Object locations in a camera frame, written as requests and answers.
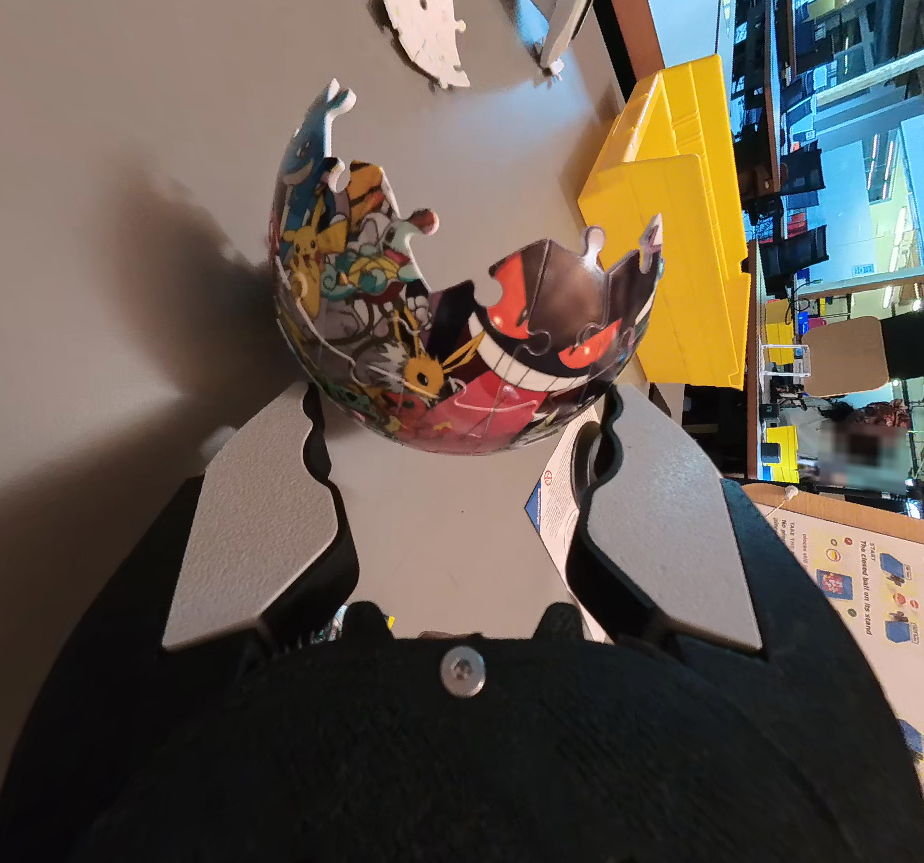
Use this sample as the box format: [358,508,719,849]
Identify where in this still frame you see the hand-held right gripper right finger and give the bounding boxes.
[566,383,762,653]

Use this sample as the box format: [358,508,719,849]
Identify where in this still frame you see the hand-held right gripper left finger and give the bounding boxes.
[162,381,359,651]

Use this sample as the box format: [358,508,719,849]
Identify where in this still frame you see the colourful cartoon puzzle ball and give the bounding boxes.
[269,78,665,456]

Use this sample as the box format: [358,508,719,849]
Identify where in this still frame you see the black round ball stand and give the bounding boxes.
[570,421,609,512]

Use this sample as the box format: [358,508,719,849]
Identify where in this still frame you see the white printed instruction sheet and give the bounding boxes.
[525,408,615,644]

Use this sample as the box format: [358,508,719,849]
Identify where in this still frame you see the brown cardboard board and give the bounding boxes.
[742,482,924,770]

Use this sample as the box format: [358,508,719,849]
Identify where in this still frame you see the white printed task card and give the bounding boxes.
[765,516,924,763]

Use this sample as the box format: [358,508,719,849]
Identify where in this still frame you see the yellow plastic bin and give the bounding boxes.
[577,54,752,391]

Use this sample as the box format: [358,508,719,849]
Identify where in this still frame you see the brown rounded panel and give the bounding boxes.
[801,316,890,398]

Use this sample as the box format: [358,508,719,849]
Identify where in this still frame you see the black rectangular panel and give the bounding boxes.
[881,314,924,380]

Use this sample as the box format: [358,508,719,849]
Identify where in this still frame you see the brown wooden post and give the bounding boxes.
[603,0,665,106]

